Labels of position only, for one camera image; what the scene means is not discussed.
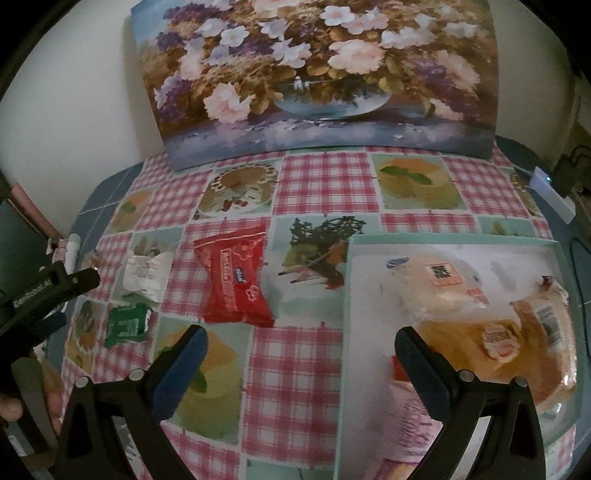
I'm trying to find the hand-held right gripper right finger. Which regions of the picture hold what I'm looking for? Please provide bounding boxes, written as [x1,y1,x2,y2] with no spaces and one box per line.
[394,326,559,480]

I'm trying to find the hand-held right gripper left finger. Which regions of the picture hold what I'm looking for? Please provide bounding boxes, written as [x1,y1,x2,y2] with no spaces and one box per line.
[48,324,209,480]

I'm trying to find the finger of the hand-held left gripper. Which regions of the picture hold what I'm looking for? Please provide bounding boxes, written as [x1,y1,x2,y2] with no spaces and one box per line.
[62,267,101,303]

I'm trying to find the peach snack packet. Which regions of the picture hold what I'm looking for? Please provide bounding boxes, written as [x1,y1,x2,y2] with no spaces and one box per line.
[369,378,444,480]

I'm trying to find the orange bread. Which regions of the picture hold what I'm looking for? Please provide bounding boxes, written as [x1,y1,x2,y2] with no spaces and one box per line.
[413,316,525,407]

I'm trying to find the white tray with green rim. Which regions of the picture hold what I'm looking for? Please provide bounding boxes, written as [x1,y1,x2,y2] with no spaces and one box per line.
[335,233,585,480]

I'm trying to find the person's left hand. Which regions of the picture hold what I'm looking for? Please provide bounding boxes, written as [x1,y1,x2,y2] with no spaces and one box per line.
[0,361,64,435]

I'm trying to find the small white bottle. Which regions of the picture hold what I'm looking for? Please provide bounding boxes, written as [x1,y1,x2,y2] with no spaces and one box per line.
[65,233,83,273]

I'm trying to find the dark panel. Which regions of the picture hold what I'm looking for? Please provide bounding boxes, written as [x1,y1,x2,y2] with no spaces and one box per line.
[0,185,58,296]

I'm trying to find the small green snack packet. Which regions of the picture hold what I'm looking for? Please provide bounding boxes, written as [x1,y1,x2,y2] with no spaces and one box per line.
[102,302,154,348]

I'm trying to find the white snack packet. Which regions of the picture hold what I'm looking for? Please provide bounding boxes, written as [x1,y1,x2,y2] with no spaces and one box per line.
[121,251,174,303]

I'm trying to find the pale bun in clear wrapper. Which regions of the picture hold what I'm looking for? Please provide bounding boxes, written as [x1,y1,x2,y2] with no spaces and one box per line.
[387,253,492,321]

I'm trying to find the red snack packet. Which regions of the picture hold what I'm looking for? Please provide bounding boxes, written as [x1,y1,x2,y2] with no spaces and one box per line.
[193,225,275,328]

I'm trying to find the pink checked printed tablecloth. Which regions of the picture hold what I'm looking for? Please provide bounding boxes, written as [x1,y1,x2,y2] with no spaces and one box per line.
[60,147,578,480]

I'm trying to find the white power adapter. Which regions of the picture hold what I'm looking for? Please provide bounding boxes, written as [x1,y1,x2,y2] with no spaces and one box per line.
[529,167,577,224]

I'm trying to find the black power adapter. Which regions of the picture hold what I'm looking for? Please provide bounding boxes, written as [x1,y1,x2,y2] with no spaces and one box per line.
[554,145,587,197]

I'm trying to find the floral painting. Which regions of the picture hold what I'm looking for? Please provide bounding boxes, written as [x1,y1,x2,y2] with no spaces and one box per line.
[129,0,502,172]

